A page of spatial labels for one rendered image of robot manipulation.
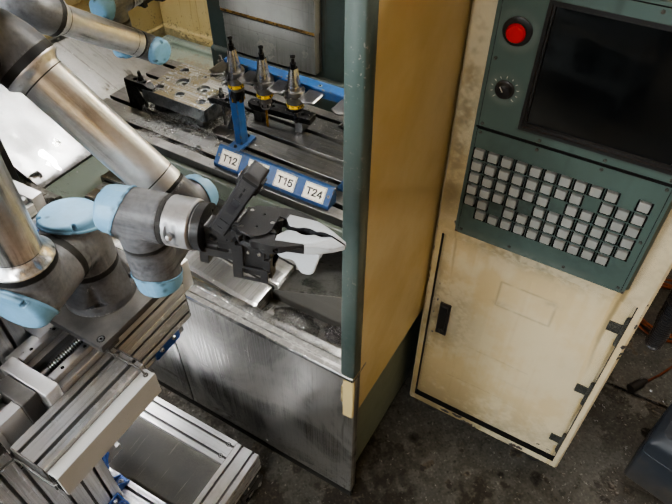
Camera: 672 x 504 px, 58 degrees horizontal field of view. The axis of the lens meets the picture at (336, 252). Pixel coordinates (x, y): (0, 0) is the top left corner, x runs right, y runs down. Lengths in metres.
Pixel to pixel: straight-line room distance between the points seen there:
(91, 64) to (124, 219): 2.25
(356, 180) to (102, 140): 0.43
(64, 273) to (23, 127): 1.71
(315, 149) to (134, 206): 1.31
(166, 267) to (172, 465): 1.32
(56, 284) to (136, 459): 1.18
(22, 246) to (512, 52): 0.99
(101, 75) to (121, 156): 2.07
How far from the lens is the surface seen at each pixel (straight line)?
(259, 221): 0.83
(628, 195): 1.44
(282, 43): 2.59
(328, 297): 1.81
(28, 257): 1.12
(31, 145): 2.79
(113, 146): 1.01
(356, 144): 1.06
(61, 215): 1.24
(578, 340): 1.86
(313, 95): 1.81
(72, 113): 1.01
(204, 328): 1.92
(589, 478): 2.53
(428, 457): 2.41
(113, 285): 1.32
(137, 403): 1.34
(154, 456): 2.24
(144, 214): 0.88
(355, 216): 1.17
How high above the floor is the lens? 2.15
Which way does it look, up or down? 45 degrees down
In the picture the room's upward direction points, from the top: straight up
